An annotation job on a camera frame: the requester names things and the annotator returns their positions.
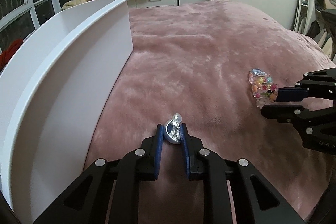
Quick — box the colourful bead bracelet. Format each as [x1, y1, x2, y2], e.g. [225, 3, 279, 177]
[247, 68, 280, 109]

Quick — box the white storage tray box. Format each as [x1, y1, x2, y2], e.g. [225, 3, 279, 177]
[1, 0, 133, 223]

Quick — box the standing mirror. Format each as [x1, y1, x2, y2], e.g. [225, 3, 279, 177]
[293, 0, 309, 34]

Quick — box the pink plush blanket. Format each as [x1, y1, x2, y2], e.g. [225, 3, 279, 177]
[86, 1, 335, 220]

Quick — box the red cloth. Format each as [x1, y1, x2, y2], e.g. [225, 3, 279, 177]
[0, 39, 23, 71]

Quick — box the silver heart pendant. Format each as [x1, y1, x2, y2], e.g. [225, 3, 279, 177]
[163, 113, 182, 144]

